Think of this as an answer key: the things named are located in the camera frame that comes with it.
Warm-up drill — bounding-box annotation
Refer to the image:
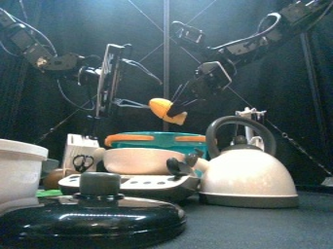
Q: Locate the yellow toy corn cob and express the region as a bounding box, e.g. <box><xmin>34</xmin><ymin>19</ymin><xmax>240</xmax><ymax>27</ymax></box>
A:
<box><xmin>148</xmin><ymin>97</ymin><xmax>188</xmax><ymax>126</ymax></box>

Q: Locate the teal basket with orange rim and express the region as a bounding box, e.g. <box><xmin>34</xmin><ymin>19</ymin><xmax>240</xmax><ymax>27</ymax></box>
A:
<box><xmin>103</xmin><ymin>130</ymin><xmax>218</xmax><ymax>160</ymax></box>

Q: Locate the white utensil rack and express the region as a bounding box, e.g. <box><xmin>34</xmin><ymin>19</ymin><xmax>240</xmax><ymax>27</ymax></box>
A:
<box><xmin>234</xmin><ymin>106</ymin><xmax>267</xmax><ymax>152</ymax></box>

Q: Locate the white toy knife block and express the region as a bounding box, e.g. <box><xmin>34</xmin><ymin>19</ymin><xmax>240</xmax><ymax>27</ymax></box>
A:
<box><xmin>62</xmin><ymin>133</ymin><xmax>107</xmax><ymax>178</ymax></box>

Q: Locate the brown toy food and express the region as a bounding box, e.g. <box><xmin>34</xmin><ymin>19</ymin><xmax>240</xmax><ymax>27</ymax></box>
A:
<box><xmin>42</xmin><ymin>167</ymin><xmax>68</xmax><ymax>191</ymax></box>

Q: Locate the white toy pot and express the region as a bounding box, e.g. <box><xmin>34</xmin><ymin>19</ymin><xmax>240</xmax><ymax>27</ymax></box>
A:
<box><xmin>0</xmin><ymin>138</ymin><xmax>49</xmax><ymax>216</ymax></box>

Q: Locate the black glossy pot lid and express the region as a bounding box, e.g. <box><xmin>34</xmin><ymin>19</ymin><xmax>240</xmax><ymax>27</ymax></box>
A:
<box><xmin>0</xmin><ymin>171</ymin><xmax>188</xmax><ymax>249</ymax></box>

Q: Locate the grey vertical frame pole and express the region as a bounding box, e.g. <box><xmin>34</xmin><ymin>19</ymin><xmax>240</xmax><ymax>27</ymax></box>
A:
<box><xmin>163</xmin><ymin>0</ymin><xmax>171</xmax><ymax>132</ymax></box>

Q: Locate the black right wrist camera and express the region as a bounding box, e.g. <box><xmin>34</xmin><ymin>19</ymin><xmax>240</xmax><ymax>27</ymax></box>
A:
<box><xmin>169</xmin><ymin>20</ymin><xmax>206</xmax><ymax>46</ymax></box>

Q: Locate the thin diagonal brace wire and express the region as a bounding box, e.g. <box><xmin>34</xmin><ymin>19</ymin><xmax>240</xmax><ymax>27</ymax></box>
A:
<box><xmin>125</xmin><ymin>0</ymin><xmax>333</xmax><ymax>178</ymax></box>
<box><xmin>32</xmin><ymin>0</ymin><xmax>218</xmax><ymax>145</ymax></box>

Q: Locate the cream toy kettle black handle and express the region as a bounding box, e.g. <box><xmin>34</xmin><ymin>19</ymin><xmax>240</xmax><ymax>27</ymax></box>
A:
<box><xmin>192</xmin><ymin>115</ymin><xmax>301</xmax><ymax>209</ymax></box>

